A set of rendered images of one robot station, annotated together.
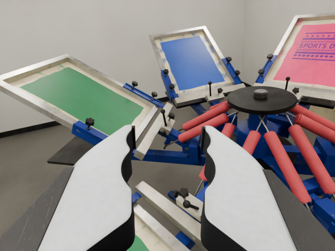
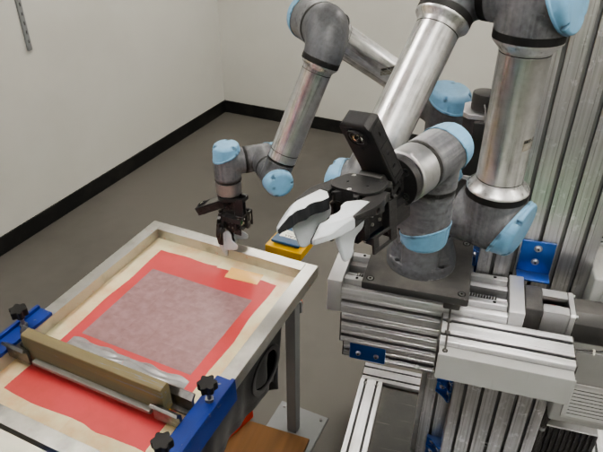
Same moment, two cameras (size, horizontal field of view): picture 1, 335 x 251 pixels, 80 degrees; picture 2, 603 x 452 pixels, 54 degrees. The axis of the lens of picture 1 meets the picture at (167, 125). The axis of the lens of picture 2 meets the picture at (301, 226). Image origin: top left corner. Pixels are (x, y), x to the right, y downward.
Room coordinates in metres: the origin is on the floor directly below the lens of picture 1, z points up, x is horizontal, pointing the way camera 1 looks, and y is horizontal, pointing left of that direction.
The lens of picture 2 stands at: (0.56, 0.32, 2.03)
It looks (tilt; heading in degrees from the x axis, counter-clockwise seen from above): 33 degrees down; 216
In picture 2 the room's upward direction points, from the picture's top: straight up
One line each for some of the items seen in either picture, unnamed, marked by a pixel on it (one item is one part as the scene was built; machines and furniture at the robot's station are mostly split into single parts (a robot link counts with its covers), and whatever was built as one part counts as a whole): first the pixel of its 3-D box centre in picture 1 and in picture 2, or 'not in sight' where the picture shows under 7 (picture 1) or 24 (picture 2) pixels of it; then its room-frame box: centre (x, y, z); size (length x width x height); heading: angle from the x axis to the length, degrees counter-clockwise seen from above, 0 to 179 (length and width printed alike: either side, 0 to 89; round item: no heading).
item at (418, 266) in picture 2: not in sight; (423, 241); (-0.46, -0.09, 1.31); 0.15 x 0.15 x 0.10
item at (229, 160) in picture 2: not in sight; (228, 161); (-0.51, -0.70, 1.30); 0.09 x 0.08 x 0.11; 145
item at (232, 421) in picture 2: not in sight; (231, 393); (-0.23, -0.49, 0.77); 0.46 x 0.09 x 0.36; 10
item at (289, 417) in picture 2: not in sight; (292, 344); (-0.72, -0.64, 0.48); 0.22 x 0.22 x 0.96; 10
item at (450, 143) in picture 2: not in sight; (435, 156); (-0.19, 0.03, 1.65); 0.11 x 0.08 x 0.09; 175
